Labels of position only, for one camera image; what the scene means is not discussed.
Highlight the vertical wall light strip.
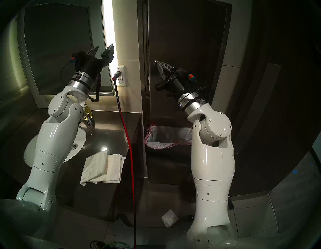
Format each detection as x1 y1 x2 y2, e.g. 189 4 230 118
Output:
102 0 118 71

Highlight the white oval sink basin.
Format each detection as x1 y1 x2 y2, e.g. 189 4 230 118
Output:
24 126 87 167

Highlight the white wall power outlet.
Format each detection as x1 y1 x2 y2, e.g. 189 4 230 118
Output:
116 66 125 87

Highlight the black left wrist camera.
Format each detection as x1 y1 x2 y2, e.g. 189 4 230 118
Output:
70 51 86 65

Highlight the thin black left camera cable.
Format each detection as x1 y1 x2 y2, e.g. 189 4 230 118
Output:
61 61 73 86

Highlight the white crumpled paper towel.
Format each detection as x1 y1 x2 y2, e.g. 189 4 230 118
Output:
161 209 179 228

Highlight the cabinet door with metal edge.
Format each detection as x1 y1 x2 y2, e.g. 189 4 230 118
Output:
233 63 281 148

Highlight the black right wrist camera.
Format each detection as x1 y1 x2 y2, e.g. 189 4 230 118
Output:
179 67 196 82

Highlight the green cable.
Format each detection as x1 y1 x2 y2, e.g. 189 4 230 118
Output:
104 241 133 249

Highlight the stainless steel dispenser door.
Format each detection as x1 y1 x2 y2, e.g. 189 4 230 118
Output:
143 0 227 119

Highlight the chrome soap pump spout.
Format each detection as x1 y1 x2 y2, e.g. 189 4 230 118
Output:
80 113 96 128

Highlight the white folded paper towel stack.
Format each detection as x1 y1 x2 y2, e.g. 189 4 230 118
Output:
92 154 126 183

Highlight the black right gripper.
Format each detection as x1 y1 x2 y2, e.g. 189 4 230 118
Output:
154 60 192 96

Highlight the red and black power cable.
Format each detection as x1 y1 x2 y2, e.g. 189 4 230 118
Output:
113 71 137 249

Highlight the stainless steel waste bin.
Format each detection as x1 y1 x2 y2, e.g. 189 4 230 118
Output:
145 143 195 185

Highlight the framed wall mirror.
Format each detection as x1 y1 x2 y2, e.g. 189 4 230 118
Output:
19 4 115 96

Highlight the black left arm hose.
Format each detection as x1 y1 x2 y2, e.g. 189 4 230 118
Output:
90 72 102 102

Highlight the stainless steel dispenser cabinet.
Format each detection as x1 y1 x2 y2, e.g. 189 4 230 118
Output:
137 0 232 186

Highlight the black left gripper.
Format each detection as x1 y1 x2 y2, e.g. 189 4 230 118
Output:
80 43 115 76

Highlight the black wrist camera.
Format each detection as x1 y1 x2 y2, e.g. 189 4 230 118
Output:
179 67 196 82
70 51 86 65

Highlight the pink trash bin liner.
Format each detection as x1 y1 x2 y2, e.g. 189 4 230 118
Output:
143 125 193 150

